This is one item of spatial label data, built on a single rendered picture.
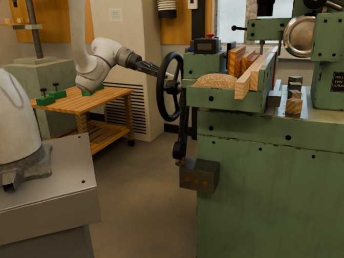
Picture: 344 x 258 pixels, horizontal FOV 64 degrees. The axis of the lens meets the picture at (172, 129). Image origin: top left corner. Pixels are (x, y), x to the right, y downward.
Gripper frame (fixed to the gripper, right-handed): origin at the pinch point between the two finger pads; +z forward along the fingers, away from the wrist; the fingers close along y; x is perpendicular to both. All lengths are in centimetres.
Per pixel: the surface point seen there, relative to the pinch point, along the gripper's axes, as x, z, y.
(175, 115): 10.4, 12.3, -12.4
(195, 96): -13, 24, -44
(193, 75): -11.6, 15.9, -20.7
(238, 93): -22, 36, -53
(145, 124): 84, -40, 92
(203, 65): -16.5, 18.2, -20.7
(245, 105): -17, 38, -44
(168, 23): -2, -56, 120
